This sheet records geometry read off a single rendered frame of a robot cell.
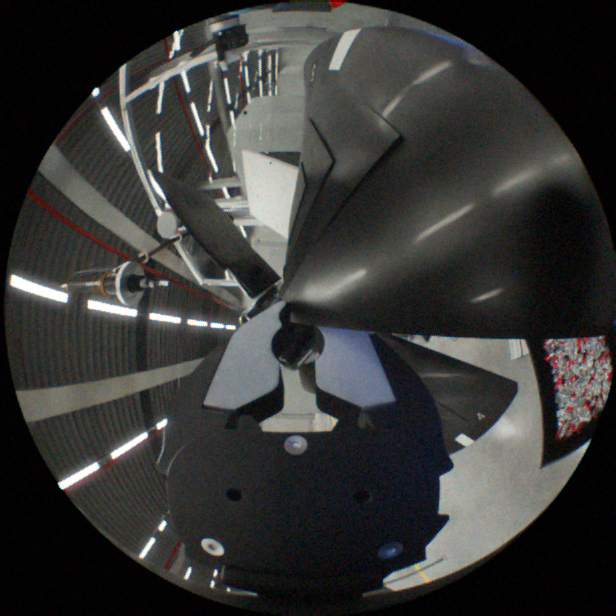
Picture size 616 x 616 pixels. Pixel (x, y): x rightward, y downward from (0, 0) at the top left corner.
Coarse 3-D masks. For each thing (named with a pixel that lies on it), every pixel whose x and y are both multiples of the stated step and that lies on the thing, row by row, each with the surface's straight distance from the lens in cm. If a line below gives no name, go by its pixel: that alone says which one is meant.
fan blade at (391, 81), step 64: (320, 64) 14; (384, 64) 7; (448, 64) 6; (320, 128) 10; (384, 128) 5; (448, 128) 4; (512, 128) 4; (320, 192) 8; (384, 192) 5; (448, 192) 4; (512, 192) 4; (576, 192) 4; (320, 256) 8; (384, 256) 5; (448, 256) 4; (512, 256) 3; (576, 256) 4; (320, 320) 9; (384, 320) 5; (448, 320) 4; (512, 320) 4; (576, 320) 4
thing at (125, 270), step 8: (128, 264) 35; (136, 264) 37; (112, 272) 45; (120, 272) 35; (128, 272) 35; (136, 272) 37; (120, 280) 34; (120, 288) 34; (120, 296) 35; (128, 296) 36; (136, 296) 37; (128, 304) 36
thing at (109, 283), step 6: (108, 276) 41; (114, 276) 39; (132, 276) 36; (138, 276) 34; (108, 282) 40; (114, 282) 38; (132, 282) 35; (138, 282) 34; (108, 288) 40; (114, 288) 38; (132, 288) 35; (138, 288) 34; (144, 288) 35; (108, 294) 42
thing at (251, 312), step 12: (276, 288) 30; (264, 300) 29; (276, 300) 28; (252, 312) 29; (300, 324) 27; (288, 336) 27; (300, 336) 27; (312, 336) 28; (288, 348) 27; (300, 348) 28; (312, 348) 30; (288, 360) 28; (300, 360) 29
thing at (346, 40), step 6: (354, 30) 11; (342, 36) 12; (348, 36) 11; (354, 36) 10; (342, 42) 11; (348, 42) 11; (342, 48) 11; (348, 48) 10; (336, 54) 11; (342, 54) 10; (336, 60) 11; (342, 60) 10; (330, 66) 11; (336, 66) 10
